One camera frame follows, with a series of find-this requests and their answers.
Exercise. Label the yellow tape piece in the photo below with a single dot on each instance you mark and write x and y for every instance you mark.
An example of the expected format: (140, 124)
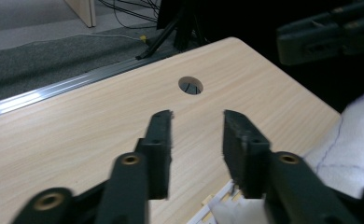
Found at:
(143, 38)

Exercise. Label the white cloth with purple edge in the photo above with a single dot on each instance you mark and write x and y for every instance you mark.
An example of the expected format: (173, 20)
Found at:
(357, 140)

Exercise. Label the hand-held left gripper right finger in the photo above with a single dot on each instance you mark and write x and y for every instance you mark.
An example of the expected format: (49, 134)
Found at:
(248, 155)

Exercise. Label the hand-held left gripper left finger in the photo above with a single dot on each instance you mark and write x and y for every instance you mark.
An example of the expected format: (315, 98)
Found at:
(158, 155)

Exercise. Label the metal floor rail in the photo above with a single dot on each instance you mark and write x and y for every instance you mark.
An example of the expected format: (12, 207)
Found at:
(62, 88)

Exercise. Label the black metal stand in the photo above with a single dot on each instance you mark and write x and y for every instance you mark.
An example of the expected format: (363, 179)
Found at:
(170, 28)

